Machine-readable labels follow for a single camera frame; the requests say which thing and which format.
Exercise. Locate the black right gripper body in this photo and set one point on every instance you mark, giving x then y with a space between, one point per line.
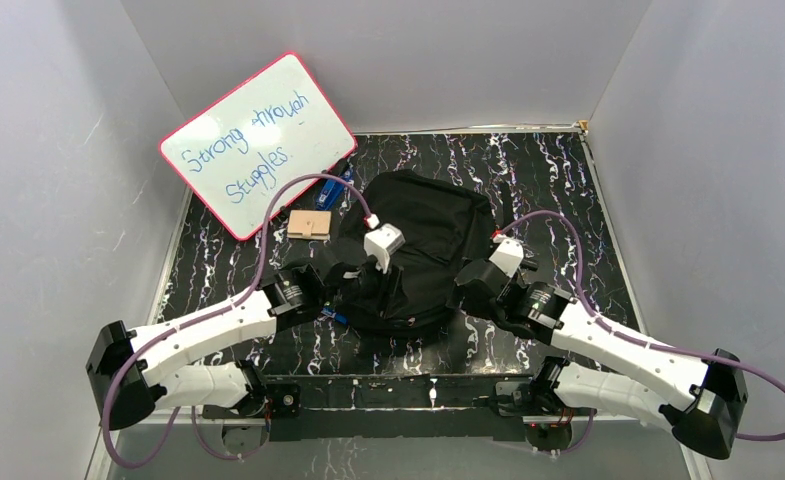
473 309

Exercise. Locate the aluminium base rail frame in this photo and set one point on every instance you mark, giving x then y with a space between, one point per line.
386 427

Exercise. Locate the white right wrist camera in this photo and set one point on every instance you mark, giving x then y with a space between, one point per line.
507 255

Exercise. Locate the black student backpack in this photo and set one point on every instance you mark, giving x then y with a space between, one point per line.
445 227

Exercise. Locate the blue stapler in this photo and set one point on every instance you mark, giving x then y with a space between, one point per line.
332 190

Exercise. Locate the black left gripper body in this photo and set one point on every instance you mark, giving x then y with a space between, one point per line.
363 278

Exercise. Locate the white blue whiteboard marker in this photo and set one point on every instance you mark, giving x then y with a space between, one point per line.
334 315

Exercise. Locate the small wooden block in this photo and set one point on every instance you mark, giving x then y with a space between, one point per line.
309 225

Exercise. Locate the pink framed whiteboard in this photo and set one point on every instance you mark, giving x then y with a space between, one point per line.
240 151

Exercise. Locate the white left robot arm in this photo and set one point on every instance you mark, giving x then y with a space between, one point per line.
135 372

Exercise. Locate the pink capped black highlighter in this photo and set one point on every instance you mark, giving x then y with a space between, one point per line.
529 264

